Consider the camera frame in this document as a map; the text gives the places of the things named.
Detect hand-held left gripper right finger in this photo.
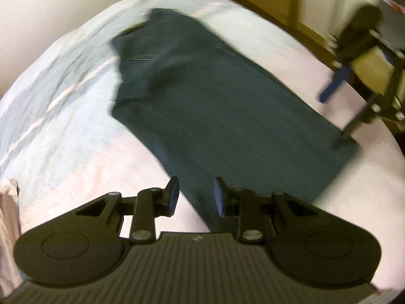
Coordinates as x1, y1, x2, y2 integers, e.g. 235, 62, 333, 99
213, 177, 318, 245

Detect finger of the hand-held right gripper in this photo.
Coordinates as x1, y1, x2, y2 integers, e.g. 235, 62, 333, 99
340, 99, 397, 140
319, 5, 405, 104

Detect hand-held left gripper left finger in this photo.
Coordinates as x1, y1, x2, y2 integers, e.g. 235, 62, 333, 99
76, 176, 180, 245

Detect dark blue denim pants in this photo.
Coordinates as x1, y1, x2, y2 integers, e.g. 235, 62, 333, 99
109, 8, 360, 233

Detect tan box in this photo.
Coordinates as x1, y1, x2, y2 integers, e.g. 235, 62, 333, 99
351, 44, 400, 96

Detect pink crumpled cloth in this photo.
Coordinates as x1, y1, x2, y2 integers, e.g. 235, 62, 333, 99
0, 177, 23, 292

